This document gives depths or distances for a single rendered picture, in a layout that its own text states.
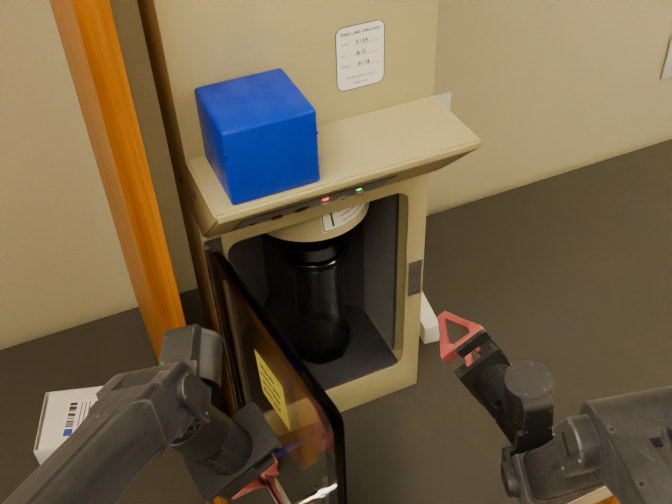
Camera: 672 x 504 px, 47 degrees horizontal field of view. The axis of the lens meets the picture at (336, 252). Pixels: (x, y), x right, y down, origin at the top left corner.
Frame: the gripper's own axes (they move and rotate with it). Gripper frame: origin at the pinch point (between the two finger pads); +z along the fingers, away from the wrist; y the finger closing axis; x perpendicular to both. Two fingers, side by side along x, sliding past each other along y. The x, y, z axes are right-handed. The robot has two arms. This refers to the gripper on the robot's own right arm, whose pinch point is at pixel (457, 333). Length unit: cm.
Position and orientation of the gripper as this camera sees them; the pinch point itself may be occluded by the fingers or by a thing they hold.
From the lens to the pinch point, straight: 111.3
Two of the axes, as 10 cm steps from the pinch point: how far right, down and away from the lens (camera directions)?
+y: -4.8, -5.1, -7.1
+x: -7.9, 6.1, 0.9
